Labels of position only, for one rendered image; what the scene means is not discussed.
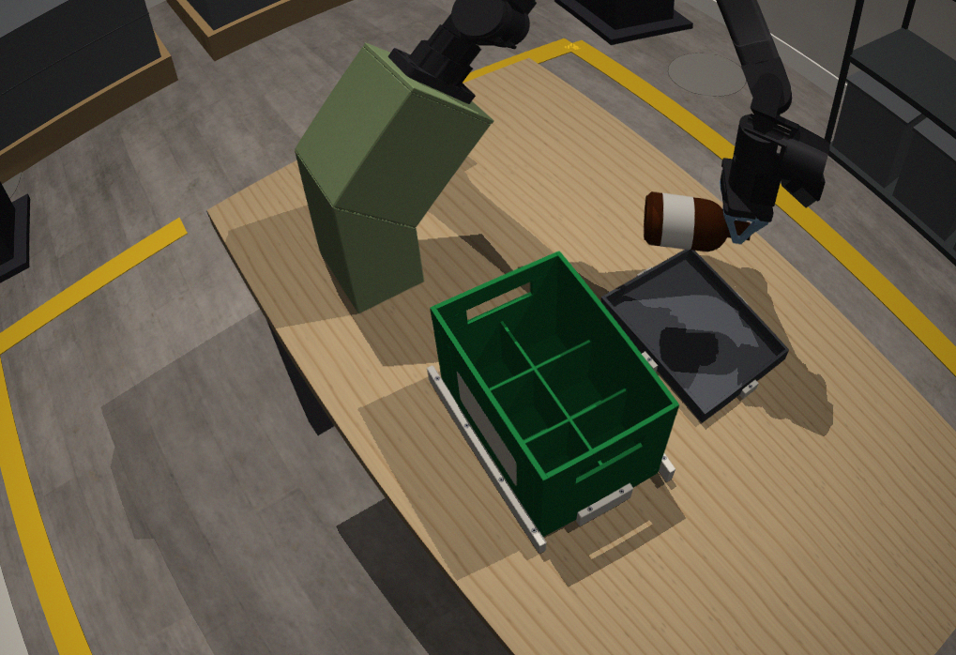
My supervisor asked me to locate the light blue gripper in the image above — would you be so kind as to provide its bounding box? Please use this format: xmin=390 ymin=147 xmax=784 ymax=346
xmin=720 ymin=151 xmax=774 ymax=244

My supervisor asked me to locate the green plastic crate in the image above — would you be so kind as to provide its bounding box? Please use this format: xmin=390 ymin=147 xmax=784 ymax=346
xmin=430 ymin=251 xmax=679 ymax=537

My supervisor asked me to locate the brown bottle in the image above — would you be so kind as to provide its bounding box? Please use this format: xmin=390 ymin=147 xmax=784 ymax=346
xmin=644 ymin=191 xmax=731 ymax=251

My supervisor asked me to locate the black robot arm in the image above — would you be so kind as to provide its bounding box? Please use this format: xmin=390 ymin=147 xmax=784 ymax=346
xmin=388 ymin=0 xmax=830 ymax=208

